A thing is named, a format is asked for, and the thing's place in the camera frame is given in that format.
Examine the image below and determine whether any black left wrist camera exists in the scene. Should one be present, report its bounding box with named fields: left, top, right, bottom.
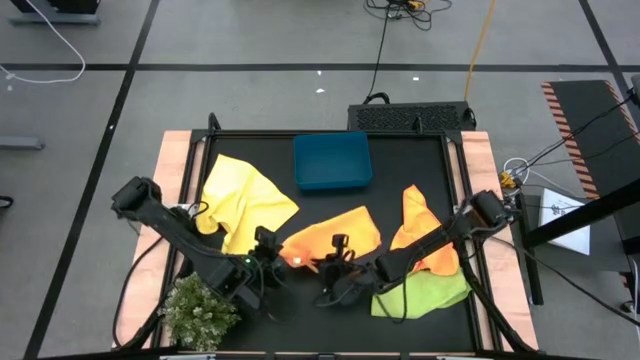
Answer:
left=253, top=225, right=282, bottom=251

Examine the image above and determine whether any black stand post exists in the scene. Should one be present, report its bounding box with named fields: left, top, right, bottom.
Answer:
left=515, top=193, right=545, bottom=307

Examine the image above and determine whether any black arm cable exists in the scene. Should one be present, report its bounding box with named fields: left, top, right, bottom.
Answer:
left=111, top=234, right=166, bottom=349
left=487, top=234, right=640, bottom=329

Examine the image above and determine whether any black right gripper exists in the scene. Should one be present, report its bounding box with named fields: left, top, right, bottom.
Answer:
left=313, top=253, right=366, bottom=307

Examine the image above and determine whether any light wooden side board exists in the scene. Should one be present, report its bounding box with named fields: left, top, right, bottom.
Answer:
left=459, top=130, right=540, bottom=351
left=113, top=130, right=207, bottom=350

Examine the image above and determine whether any blue plastic bin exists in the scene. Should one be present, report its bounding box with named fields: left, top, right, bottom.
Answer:
left=292, top=131, right=374, bottom=193

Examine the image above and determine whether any green microfiber towel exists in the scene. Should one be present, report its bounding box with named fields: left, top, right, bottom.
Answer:
left=370, top=267, right=473, bottom=320

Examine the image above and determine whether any white floor cable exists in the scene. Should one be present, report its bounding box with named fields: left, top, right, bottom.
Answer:
left=0, top=0, right=87, bottom=85

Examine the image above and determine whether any yellow microfiber towel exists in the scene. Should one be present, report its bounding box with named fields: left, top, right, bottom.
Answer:
left=195, top=153, right=301, bottom=256

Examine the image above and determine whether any black perforated computer case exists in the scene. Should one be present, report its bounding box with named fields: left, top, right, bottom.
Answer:
left=347, top=92, right=478, bottom=133

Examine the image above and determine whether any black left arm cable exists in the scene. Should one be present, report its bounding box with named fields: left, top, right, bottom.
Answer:
left=111, top=234, right=166, bottom=349

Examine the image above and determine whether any white coiled cable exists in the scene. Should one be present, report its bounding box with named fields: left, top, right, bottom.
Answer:
left=502, top=156, right=551, bottom=190

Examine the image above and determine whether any orange microfiber towel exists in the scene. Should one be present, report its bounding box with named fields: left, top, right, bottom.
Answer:
left=389, top=184, right=460, bottom=278
left=278, top=205, right=383, bottom=274

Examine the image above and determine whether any tangled black cable bundle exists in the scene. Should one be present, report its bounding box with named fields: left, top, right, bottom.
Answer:
left=363, top=0, right=454, bottom=32

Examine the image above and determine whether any grey floor bar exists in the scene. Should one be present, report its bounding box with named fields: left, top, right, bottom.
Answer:
left=0, top=135, right=46, bottom=152

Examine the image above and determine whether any white paper sheet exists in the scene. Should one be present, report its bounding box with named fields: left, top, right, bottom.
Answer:
left=537, top=187, right=592, bottom=257

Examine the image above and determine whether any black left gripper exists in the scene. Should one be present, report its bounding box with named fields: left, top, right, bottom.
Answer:
left=248, top=247, right=290, bottom=292

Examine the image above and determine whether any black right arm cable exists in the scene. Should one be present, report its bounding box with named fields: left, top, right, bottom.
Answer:
left=487, top=234, right=640, bottom=329

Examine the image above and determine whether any black power cable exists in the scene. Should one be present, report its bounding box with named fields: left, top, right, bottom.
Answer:
left=363, top=12, right=392, bottom=101

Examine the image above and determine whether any black mat with orange stripes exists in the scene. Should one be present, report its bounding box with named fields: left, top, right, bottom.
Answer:
left=541, top=79, right=640, bottom=201

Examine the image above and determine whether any black metal table frame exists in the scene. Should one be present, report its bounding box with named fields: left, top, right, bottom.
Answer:
left=117, top=112, right=539, bottom=360

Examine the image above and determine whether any yellow extension cable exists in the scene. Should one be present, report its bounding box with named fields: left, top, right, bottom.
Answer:
left=463, top=0, right=498, bottom=102

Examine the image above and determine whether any grey desk foot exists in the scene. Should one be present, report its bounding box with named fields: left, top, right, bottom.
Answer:
left=7, top=0, right=101, bottom=27

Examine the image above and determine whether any small green artificial plant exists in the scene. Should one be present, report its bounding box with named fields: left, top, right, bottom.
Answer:
left=157, top=272, right=243, bottom=353

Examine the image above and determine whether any black diagonal beam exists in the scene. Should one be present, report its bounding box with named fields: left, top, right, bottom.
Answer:
left=522, top=177, right=640, bottom=250

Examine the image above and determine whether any thin black cable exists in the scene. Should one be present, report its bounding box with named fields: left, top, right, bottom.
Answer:
left=519, top=92, right=640, bottom=174

